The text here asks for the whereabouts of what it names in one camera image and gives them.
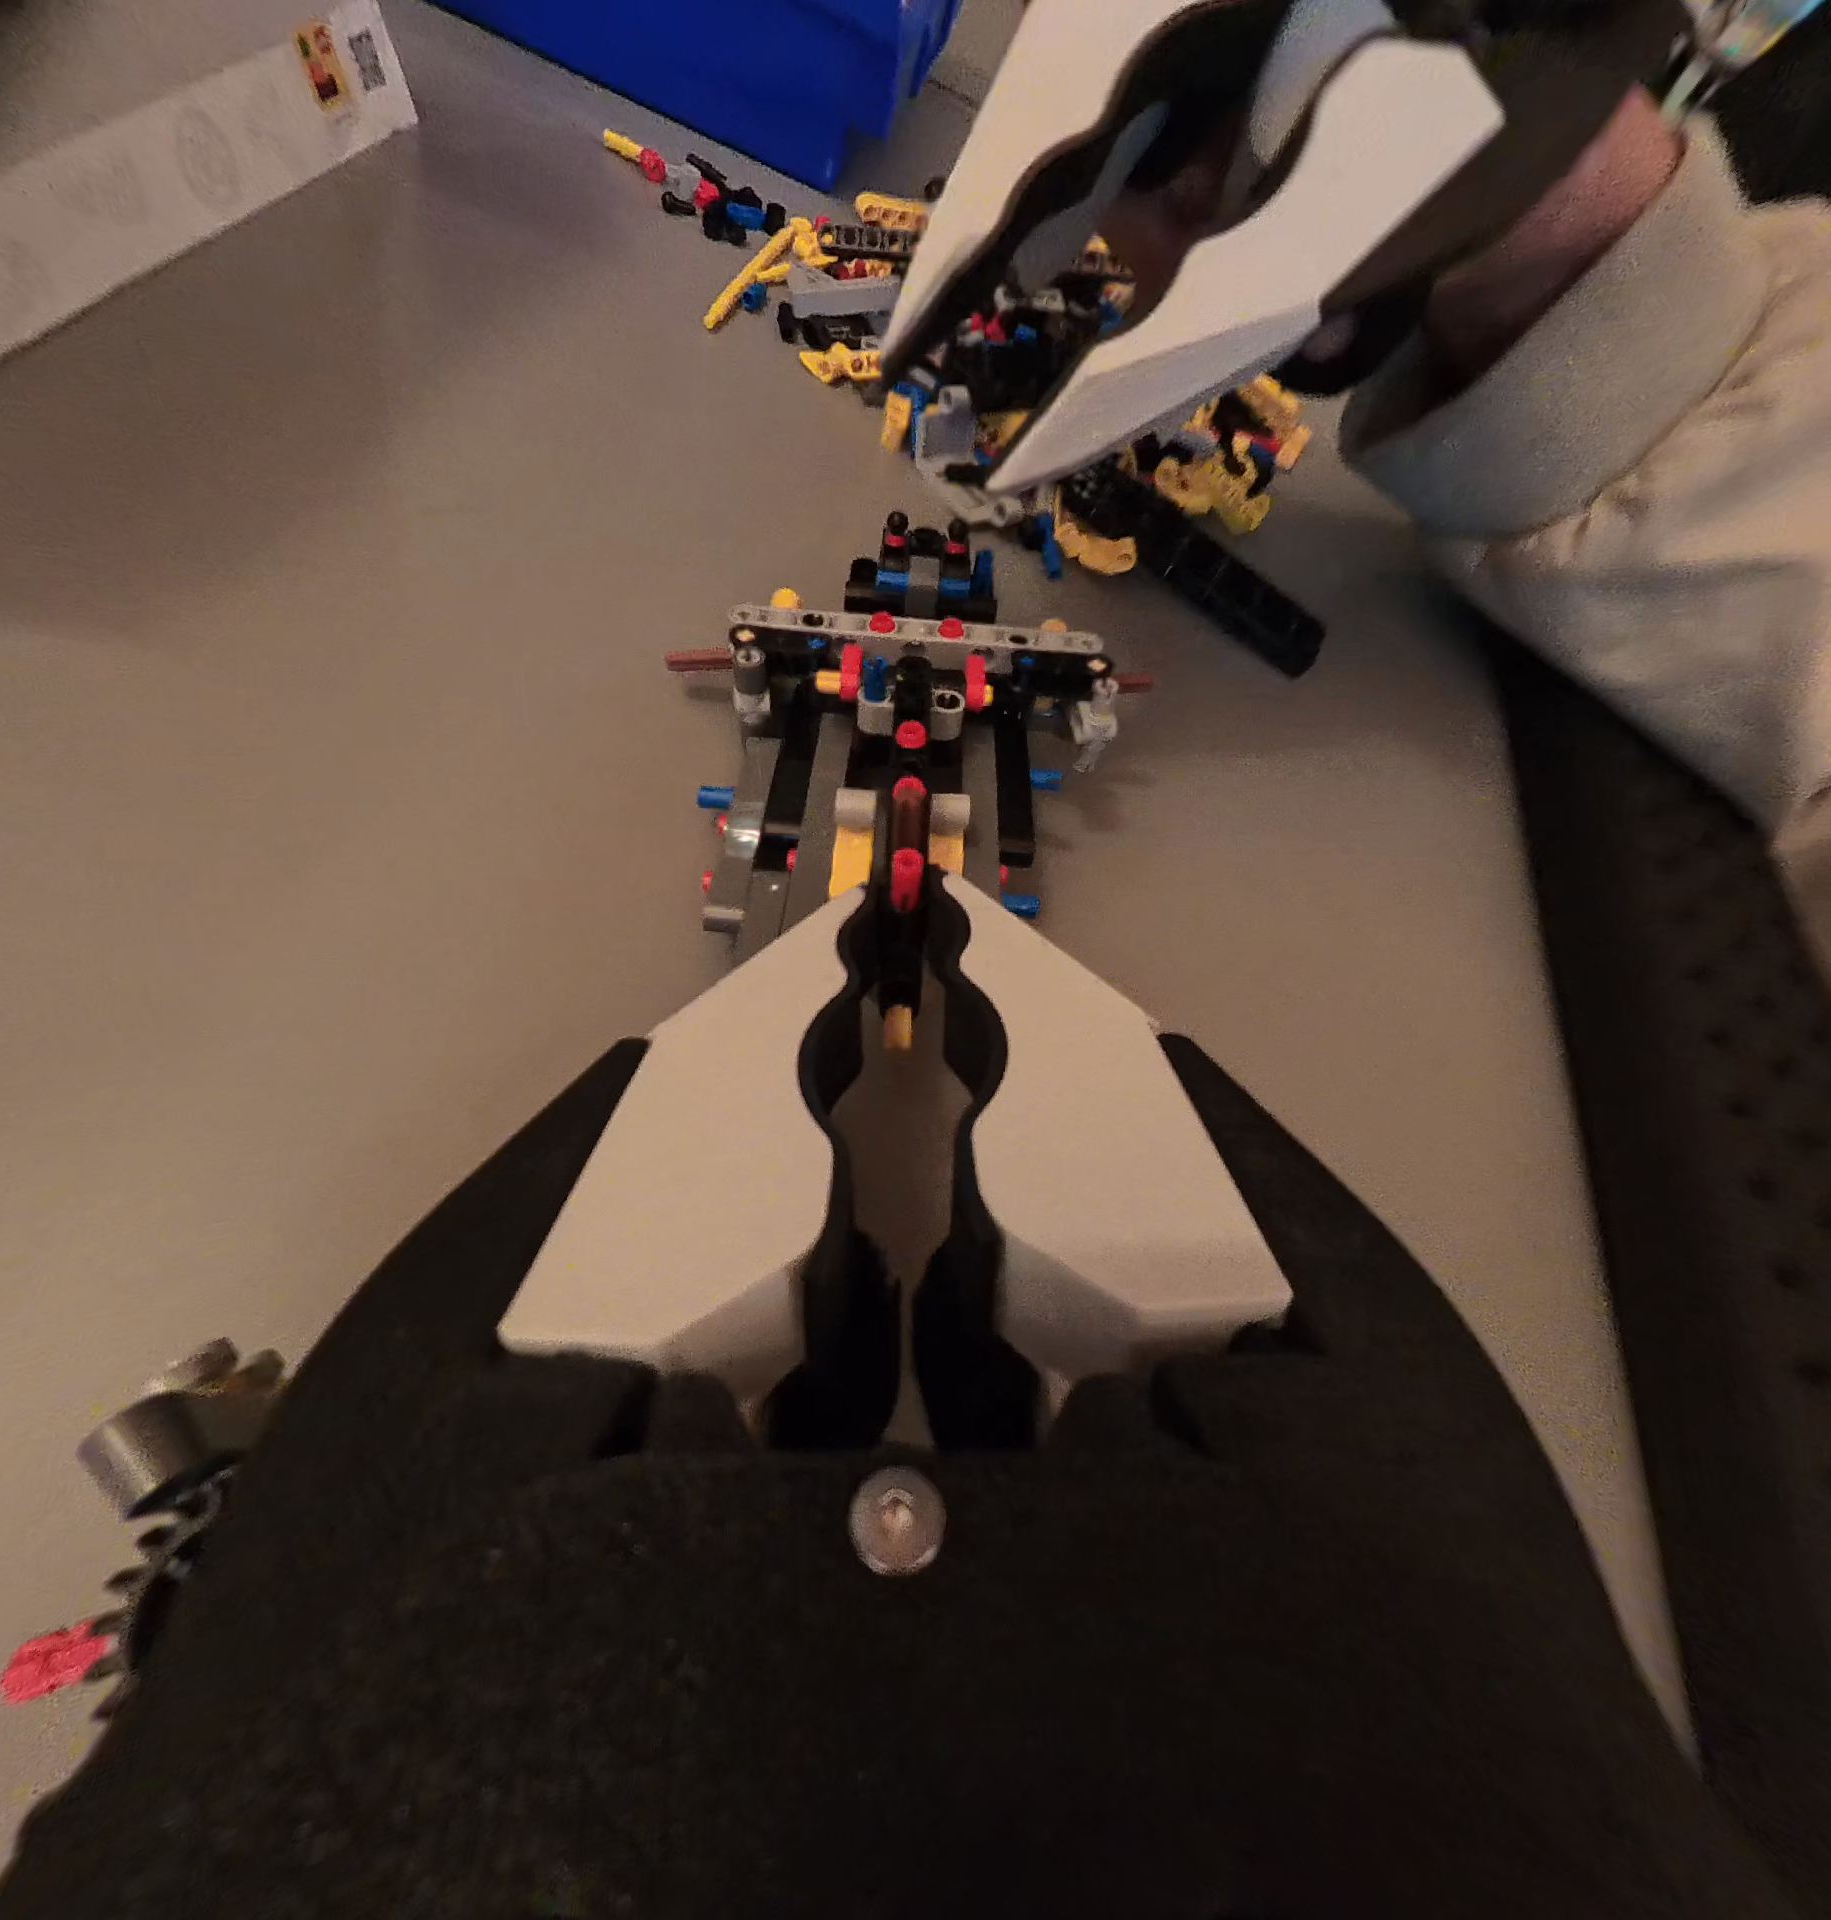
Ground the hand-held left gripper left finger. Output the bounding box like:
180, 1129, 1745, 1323
498, 883, 876, 1422

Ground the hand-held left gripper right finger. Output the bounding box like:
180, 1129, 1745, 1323
934, 876, 1296, 1427

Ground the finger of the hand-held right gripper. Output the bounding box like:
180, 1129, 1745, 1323
988, 36, 1506, 500
878, 0, 1206, 377

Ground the black grey toy brick chassis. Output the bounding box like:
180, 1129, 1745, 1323
664, 510, 1160, 1056

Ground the black toy brick engine assembly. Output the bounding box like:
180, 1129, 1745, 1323
0, 1334, 290, 1715

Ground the grey desk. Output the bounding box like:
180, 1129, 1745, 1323
0, 0, 1697, 1861

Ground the person's right hand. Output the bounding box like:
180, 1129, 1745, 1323
1452, 92, 1685, 327

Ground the pile of toy brick pieces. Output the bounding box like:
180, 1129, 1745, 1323
600, 126, 1318, 581

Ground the blue storage bin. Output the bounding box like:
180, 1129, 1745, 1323
432, 0, 966, 192

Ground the black toy brick beam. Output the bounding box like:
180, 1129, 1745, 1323
1110, 479, 1328, 682

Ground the dark perforated panel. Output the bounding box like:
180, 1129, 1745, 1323
1498, 642, 1831, 1920

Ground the yellow car instruction booklet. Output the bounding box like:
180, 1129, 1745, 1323
0, 0, 422, 387

